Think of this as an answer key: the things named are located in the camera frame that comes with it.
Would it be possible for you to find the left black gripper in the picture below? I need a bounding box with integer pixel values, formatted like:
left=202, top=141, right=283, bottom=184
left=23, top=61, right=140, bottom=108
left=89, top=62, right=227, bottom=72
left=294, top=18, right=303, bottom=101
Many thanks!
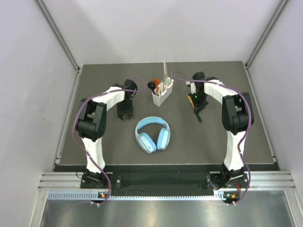
left=117, top=98, right=134, bottom=120

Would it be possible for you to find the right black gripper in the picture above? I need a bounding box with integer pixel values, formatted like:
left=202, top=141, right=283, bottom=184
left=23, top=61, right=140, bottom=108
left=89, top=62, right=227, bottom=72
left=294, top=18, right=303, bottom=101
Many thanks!
left=188, top=91, right=208, bottom=114

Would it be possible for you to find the black ladle spoon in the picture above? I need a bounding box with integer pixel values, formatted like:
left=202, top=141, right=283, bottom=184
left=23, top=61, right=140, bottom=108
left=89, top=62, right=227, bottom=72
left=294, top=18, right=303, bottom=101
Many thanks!
left=147, top=81, right=157, bottom=94

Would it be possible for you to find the white compartment utensil container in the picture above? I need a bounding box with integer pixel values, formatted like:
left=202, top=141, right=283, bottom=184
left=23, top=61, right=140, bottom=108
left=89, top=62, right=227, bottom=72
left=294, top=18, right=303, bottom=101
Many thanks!
left=152, top=79, right=174, bottom=107

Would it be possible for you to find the small silver fork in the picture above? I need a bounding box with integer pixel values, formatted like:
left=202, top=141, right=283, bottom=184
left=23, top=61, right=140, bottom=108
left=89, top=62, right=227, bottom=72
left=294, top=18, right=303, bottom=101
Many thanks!
left=164, top=77, right=171, bottom=86

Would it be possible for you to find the knife with beige handle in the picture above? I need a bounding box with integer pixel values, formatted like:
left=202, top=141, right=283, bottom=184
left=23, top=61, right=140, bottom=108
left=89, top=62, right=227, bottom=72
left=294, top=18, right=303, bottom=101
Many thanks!
left=162, top=61, right=168, bottom=83

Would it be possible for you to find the white spoon horizontal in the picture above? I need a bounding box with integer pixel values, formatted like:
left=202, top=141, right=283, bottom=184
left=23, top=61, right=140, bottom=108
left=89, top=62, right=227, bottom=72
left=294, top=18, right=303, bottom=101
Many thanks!
left=159, top=82, right=168, bottom=95

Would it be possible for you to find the white spoon vertical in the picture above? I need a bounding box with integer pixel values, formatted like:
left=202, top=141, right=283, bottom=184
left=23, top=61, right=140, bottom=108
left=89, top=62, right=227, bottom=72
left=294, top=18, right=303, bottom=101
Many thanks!
left=156, top=85, right=162, bottom=96

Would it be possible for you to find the orange plastic spoon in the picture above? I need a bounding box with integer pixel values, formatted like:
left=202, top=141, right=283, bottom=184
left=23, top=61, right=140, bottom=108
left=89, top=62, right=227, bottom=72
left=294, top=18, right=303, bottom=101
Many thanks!
left=153, top=78, right=160, bottom=93

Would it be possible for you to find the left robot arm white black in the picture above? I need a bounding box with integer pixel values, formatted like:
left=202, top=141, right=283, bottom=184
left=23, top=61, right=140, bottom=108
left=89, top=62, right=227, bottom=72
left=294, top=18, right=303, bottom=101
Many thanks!
left=72, top=79, right=138, bottom=189

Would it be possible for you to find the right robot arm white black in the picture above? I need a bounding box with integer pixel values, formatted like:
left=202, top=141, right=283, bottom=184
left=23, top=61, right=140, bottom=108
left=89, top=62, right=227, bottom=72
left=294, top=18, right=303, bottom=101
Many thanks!
left=186, top=72, right=254, bottom=190

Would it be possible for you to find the blue over-ear headphones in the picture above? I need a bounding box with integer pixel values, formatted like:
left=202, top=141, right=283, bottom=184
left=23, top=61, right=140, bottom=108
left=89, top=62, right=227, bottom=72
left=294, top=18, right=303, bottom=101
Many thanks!
left=134, top=116, right=171, bottom=154

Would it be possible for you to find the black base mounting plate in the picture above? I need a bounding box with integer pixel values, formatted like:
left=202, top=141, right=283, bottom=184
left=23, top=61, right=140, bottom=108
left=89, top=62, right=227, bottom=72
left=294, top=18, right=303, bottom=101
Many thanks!
left=80, top=171, right=248, bottom=194

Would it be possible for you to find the aluminium frame rail front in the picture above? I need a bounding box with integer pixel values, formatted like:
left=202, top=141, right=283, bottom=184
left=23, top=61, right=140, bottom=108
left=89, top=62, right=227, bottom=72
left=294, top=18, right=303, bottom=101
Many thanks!
left=38, top=171, right=296, bottom=201

